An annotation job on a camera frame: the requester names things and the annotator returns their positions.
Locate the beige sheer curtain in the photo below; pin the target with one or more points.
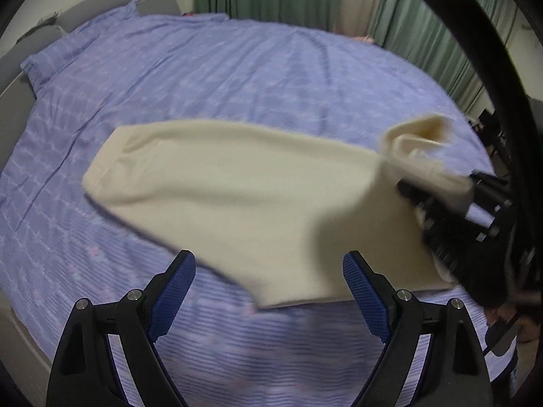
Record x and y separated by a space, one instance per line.
360 0

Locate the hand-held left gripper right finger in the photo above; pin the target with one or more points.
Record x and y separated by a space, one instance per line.
367 301

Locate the blue striped bed sheet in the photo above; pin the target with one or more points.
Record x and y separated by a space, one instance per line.
212 72

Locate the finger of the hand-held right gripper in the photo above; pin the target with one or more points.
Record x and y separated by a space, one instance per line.
409 190

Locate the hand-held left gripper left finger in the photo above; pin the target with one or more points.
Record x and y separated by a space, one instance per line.
172 301

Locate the black chair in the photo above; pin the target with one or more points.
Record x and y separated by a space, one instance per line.
492 129

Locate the grey padded headboard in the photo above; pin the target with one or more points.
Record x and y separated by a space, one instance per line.
106 6

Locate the cream white pants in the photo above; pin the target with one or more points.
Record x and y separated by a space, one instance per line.
254 199

